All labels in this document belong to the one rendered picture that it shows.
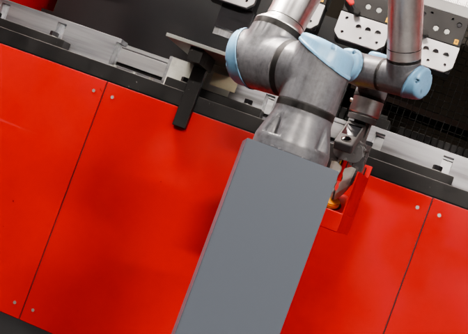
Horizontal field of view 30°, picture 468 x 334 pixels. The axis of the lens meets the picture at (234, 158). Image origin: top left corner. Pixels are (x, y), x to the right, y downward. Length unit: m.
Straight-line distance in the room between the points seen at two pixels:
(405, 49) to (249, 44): 0.37
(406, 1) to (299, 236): 0.58
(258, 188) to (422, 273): 0.88
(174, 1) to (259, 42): 1.53
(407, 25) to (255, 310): 0.70
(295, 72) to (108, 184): 1.00
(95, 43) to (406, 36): 1.13
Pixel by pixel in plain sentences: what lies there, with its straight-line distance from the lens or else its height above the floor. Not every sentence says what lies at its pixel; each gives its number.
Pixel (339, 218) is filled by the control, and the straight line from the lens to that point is 2.04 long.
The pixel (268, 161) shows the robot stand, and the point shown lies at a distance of 1.59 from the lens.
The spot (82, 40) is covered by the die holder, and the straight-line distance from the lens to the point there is 2.73.
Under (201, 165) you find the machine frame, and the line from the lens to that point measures 2.44.
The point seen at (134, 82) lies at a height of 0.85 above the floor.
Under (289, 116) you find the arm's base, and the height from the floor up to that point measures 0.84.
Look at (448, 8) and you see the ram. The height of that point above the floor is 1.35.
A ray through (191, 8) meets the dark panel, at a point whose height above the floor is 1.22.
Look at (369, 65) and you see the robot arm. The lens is 1.99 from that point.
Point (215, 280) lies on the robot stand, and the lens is 1.60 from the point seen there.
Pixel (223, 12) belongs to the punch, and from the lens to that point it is 2.65.
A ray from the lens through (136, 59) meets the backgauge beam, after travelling 2.93.
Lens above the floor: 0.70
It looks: 1 degrees up
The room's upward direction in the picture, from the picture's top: 20 degrees clockwise
